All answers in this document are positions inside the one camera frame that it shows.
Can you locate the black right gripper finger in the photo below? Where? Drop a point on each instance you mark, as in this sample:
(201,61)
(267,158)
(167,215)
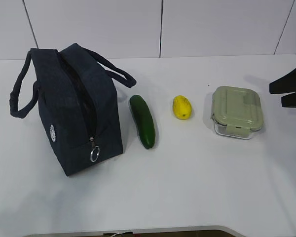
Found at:
(285,84)
(289,101)

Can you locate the glass container green lid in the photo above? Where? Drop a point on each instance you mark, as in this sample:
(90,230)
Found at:
(236,112)

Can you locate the yellow lemon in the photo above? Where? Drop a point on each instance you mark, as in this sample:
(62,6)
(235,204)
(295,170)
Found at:
(182,107)

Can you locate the green cucumber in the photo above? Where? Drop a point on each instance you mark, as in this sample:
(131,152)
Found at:
(143,120)

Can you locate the navy blue lunch bag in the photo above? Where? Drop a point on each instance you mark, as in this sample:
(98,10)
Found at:
(77,103)

